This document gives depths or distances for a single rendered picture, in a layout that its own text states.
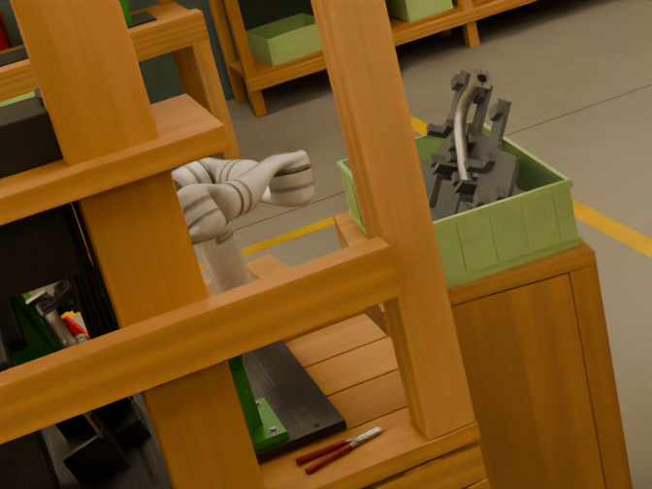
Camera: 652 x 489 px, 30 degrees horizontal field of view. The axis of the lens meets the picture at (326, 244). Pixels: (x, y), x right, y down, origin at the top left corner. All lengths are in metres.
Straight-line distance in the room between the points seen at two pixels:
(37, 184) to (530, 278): 1.44
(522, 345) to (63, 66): 1.53
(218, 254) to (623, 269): 2.11
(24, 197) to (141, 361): 0.31
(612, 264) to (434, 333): 2.64
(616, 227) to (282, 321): 3.17
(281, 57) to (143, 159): 5.75
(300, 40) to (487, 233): 4.79
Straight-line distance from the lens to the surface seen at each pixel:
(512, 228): 2.85
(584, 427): 3.10
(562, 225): 2.90
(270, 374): 2.42
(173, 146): 1.77
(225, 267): 2.86
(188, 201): 2.17
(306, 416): 2.25
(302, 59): 7.50
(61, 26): 1.75
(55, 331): 2.18
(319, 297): 1.89
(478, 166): 2.94
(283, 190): 2.41
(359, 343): 2.49
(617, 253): 4.72
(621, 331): 4.18
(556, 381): 3.01
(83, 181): 1.76
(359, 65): 1.87
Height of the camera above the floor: 2.02
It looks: 22 degrees down
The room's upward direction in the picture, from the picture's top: 14 degrees counter-clockwise
